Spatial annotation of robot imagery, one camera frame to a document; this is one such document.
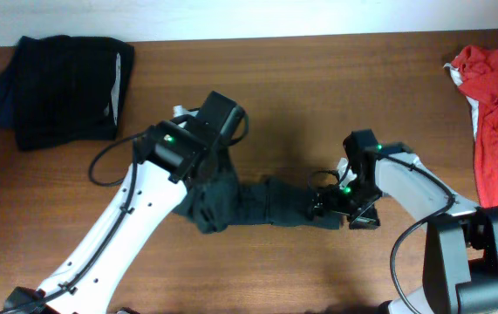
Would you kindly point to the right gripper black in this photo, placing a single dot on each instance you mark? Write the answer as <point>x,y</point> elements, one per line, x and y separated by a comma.
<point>364,218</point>

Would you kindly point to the dark green t-shirt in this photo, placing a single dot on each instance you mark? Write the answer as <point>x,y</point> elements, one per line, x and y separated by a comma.
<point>224,201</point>

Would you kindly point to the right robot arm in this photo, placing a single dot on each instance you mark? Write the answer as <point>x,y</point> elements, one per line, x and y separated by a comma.
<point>460,265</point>

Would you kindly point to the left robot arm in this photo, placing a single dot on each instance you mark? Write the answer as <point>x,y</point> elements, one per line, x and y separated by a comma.
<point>86,280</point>

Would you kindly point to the folded black clothes stack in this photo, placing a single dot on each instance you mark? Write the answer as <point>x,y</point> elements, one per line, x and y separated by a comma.
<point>60,89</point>

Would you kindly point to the white garment under red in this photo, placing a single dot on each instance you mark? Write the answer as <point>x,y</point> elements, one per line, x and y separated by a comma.
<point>474,104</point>

